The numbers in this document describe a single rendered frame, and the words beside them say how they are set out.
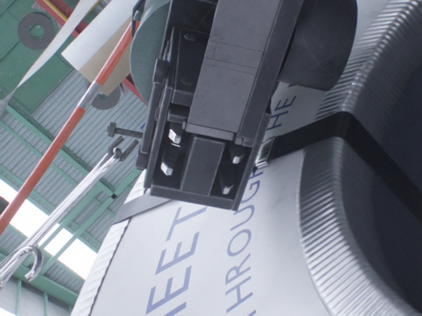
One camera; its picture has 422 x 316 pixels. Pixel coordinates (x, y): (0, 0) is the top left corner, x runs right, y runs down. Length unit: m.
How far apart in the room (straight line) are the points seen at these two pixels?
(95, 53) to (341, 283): 4.69
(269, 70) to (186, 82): 0.07
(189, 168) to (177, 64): 0.08
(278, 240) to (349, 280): 0.10
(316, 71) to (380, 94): 0.16
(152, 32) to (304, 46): 0.19
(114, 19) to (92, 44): 0.27
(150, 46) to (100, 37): 4.48
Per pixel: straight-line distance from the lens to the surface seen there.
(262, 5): 0.40
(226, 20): 0.40
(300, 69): 0.43
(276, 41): 0.41
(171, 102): 0.45
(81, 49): 5.08
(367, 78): 0.57
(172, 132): 0.45
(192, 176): 0.47
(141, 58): 0.58
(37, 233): 0.55
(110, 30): 5.04
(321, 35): 0.43
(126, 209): 0.75
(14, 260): 0.54
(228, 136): 0.45
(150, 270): 0.60
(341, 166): 0.50
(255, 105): 0.43
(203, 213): 0.59
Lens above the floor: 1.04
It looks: level
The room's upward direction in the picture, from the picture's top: 136 degrees counter-clockwise
